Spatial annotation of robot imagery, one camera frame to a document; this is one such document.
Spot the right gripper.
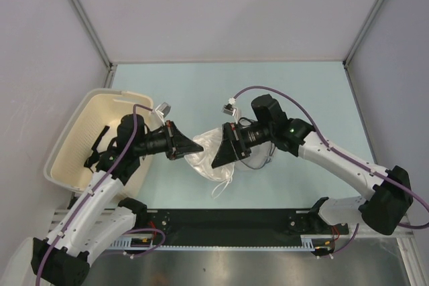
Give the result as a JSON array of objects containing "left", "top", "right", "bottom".
[{"left": 212, "top": 122, "right": 273, "bottom": 169}]

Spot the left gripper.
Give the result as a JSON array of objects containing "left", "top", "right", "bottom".
[{"left": 134, "top": 120, "right": 203, "bottom": 161}]

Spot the white satin bra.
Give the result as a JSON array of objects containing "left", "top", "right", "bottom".
[{"left": 184, "top": 128, "right": 235, "bottom": 199}]

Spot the white mesh laundry bag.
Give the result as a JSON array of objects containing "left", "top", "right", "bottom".
[{"left": 235, "top": 141, "right": 276, "bottom": 171}]

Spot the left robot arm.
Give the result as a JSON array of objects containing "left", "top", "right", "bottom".
[{"left": 31, "top": 113, "right": 204, "bottom": 285}]

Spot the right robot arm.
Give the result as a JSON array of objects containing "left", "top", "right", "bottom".
[{"left": 211, "top": 94, "right": 413, "bottom": 235}]

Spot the cream plastic laundry basket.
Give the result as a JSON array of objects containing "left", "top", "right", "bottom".
[{"left": 44, "top": 88, "right": 154, "bottom": 193}]

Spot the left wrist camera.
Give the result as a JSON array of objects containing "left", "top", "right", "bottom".
[{"left": 155, "top": 102, "right": 171, "bottom": 123}]

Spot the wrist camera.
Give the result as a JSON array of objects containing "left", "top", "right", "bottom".
[
  {"left": 222, "top": 97, "right": 239, "bottom": 121},
  {"left": 155, "top": 102, "right": 171, "bottom": 123}
]

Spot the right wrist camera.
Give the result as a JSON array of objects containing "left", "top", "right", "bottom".
[{"left": 222, "top": 97, "right": 239, "bottom": 121}]

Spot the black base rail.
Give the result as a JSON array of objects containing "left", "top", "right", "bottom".
[{"left": 80, "top": 198, "right": 349, "bottom": 250}]

